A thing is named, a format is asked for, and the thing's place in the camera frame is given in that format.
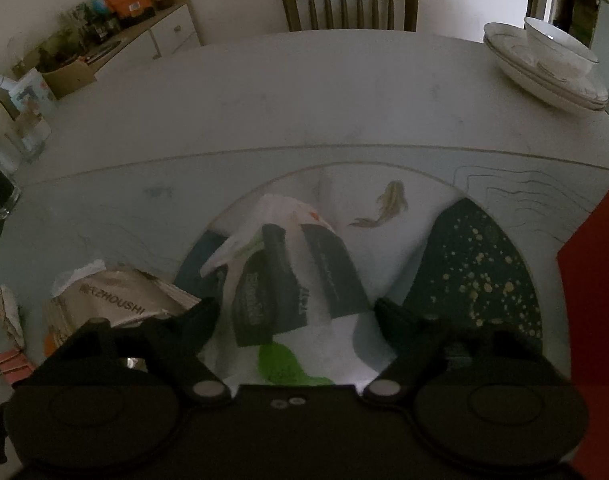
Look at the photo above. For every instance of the white porcelain bowl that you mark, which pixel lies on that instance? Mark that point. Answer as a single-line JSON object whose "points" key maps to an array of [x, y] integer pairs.
{"points": [[557, 52]]}

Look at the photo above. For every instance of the drinking glass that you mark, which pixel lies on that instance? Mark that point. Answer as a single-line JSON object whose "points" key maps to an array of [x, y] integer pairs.
{"points": [[32, 132]]}

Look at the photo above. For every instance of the beige paper package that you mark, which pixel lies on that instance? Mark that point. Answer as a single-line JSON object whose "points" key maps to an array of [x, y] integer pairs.
{"points": [[124, 296]]}

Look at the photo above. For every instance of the brown cardboard box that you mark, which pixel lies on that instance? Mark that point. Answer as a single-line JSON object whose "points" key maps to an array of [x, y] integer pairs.
{"points": [[69, 78]]}

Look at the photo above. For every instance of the white side cabinet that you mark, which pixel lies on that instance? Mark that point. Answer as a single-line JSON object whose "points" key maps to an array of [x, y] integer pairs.
{"points": [[169, 31]]}

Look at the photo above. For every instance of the stacked white plates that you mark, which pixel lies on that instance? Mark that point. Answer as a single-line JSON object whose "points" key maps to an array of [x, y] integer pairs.
{"points": [[514, 57]]}

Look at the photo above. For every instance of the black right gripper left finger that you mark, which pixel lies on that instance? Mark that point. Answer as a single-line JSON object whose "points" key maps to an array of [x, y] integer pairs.
{"points": [[122, 403]]}

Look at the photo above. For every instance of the pink binder clip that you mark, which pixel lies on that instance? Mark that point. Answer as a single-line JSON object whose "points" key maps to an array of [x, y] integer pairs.
{"points": [[15, 367]]}

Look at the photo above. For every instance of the white green black plastic bag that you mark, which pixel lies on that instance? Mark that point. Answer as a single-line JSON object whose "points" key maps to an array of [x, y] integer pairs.
{"points": [[293, 309]]}

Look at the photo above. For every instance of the round fish pattern placemat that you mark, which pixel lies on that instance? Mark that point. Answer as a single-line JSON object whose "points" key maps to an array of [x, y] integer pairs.
{"points": [[415, 240]]}

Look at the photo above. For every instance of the red cardboard storage box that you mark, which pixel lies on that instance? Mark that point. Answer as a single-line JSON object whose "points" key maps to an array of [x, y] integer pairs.
{"points": [[584, 269]]}

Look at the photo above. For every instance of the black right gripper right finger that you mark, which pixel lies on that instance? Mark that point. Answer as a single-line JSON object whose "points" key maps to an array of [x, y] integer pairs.
{"points": [[471, 403]]}

